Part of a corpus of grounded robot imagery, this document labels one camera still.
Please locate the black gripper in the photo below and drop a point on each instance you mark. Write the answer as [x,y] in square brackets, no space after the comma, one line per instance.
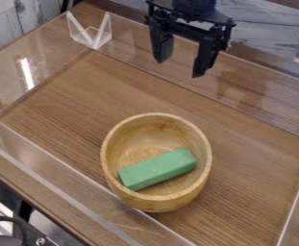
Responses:
[193,19]

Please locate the green rectangular block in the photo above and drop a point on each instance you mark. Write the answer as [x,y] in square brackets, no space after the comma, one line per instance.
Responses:
[157,169]

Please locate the brown wooden bowl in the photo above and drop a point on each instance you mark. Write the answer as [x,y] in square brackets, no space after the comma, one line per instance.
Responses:
[142,137]

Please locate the black metal table leg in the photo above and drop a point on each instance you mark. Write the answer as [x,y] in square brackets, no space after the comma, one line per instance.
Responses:
[35,238]

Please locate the clear acrylic barrier wall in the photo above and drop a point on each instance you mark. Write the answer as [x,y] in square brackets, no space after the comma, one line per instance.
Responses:
[64,94]

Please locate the clear acrylic corner bracket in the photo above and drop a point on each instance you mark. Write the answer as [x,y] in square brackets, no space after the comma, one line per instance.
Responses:
[91,37]

